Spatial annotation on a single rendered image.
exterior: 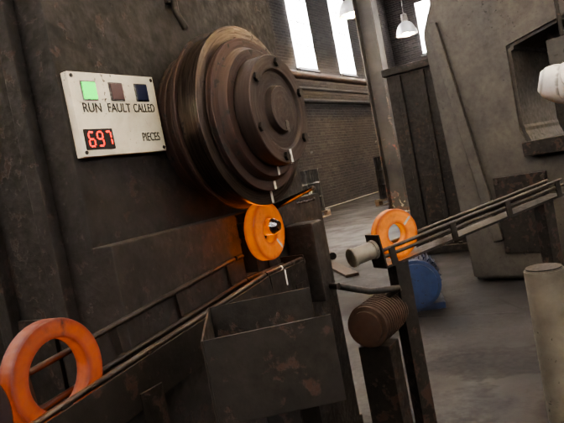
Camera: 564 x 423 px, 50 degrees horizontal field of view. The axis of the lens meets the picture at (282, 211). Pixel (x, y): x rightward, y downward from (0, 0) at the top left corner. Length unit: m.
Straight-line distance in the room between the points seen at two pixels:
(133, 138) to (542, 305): 1.31
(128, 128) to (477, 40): 3.07
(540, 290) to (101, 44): 1.43
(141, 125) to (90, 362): 0.58
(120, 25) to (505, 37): 2.95
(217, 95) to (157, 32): 0.27
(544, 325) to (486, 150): 2.26
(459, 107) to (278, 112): 2.76
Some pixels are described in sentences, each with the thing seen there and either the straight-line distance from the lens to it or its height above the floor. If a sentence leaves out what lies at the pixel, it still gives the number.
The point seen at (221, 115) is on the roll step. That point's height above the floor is 1.11.
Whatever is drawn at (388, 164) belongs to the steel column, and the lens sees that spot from 10.49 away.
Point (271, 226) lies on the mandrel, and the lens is 1.58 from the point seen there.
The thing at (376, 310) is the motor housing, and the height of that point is 0.52.
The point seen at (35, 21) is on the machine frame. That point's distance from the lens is 1.40.
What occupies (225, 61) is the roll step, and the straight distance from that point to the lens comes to 1.52.
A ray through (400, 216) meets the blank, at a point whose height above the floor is 0.76.
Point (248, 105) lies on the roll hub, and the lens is 1.45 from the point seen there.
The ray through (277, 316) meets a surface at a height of 0.68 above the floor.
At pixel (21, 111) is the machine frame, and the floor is 1.18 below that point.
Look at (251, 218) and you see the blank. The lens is 1.56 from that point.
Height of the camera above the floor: 0.94
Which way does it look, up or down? 3 degrees down
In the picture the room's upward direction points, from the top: 11 degrees counter-clockwise
